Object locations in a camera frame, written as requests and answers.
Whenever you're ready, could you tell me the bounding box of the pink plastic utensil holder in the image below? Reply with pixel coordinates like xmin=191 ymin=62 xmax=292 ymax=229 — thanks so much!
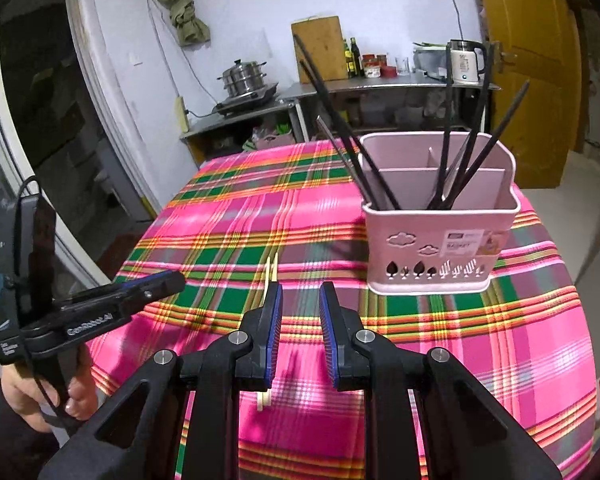
xmin=358 ymin=131 xmax=522 ymax=295

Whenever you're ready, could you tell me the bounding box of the person's left forearm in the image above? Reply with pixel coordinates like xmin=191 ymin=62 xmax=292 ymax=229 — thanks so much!
xmin=0 ymin=382 xmax=61 ymax=480

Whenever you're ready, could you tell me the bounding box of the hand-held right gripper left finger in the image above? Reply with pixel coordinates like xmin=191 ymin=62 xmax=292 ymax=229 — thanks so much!
xmin=40 ymin=282 xmax=285 ymax=480

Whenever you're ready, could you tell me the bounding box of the steel kitchen counter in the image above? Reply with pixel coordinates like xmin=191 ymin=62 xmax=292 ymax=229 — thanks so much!
xmin=280 ymin=71 xmax=501 ymax=143

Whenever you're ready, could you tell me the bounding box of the pink green plaid tablecloth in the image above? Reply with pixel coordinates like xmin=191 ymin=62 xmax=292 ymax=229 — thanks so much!
xmin=87 ymin=140 xmax=598 ymax=480

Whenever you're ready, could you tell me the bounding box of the person's left hand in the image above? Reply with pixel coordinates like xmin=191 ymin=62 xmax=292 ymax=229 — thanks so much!
xmin=0 ymin=349 xmax=99 ymax=429

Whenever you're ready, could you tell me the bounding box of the white electric kettle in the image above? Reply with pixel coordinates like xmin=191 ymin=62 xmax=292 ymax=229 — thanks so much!
xmin=446 ymin=39 xmax=488 ymax=86

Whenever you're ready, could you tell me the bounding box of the wooden cutting board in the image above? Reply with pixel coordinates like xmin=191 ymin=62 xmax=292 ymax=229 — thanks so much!
xmin=291 ymin=16 xmax=350 ymax=83

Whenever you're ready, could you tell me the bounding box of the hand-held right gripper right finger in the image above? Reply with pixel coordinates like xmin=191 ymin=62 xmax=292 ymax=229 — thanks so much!
xmin=317 ymin=281 xmax=563 ymax=480

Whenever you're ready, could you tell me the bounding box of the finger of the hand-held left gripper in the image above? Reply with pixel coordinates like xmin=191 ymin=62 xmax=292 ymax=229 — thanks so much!
xmin=55 ymin=289 xmax=156 ymax=318
xmin=107 ymin=270 xmax=186 ymax=297

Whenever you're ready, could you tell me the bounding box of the yellow wooden door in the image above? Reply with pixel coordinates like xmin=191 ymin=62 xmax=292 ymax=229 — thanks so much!
xmin=472 ymin=0 xmax=583 ymax=191

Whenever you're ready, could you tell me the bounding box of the steel steamer pot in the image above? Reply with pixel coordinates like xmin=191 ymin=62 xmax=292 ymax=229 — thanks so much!
xmin=217 ymin=59 xmax=269 ymax=97

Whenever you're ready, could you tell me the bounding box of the steel side table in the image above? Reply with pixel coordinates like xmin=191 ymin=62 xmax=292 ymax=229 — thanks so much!
xmin=180 ymin=97 xmax=311 ymax=166

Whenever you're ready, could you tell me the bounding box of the green hanging cloth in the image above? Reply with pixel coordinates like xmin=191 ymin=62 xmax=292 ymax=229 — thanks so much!
xmin=145 ymin=0 xmax=212 ymax=48

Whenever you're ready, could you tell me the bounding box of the white door frame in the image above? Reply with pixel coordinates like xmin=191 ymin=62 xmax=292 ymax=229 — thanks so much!
xmin=0 ymin=0 xmax=181 ymax=286

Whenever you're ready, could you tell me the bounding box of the black induction cooker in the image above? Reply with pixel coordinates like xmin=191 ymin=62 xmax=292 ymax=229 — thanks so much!
xmin=212 ymin=82 xmax=281 ymax=117

